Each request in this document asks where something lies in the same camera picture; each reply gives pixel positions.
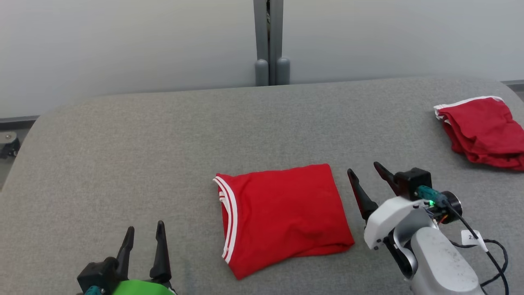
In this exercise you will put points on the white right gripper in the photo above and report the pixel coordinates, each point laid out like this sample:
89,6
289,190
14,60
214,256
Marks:
382,221

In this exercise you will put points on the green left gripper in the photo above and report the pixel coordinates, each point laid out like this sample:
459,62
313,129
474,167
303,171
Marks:
143,288

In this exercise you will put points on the red basketball jersey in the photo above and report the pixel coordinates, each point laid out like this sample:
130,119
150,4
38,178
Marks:
282,217

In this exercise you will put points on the red shorts white waistband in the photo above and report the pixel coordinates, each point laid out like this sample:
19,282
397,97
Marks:
483,127

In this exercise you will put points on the grey fabric sofa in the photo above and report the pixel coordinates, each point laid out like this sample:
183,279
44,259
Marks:
163,143

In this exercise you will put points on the black caster wheel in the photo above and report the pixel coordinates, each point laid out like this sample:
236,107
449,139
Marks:
8,145

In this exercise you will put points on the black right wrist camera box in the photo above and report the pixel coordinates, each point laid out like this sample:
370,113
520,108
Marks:
413,182

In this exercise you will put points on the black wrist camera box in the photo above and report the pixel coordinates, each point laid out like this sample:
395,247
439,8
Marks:
413,182
98,274

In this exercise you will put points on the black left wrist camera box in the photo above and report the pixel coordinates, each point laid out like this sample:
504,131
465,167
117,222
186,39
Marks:
98,274

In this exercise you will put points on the grey metal double post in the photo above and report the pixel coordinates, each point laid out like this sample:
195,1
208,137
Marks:
270,41

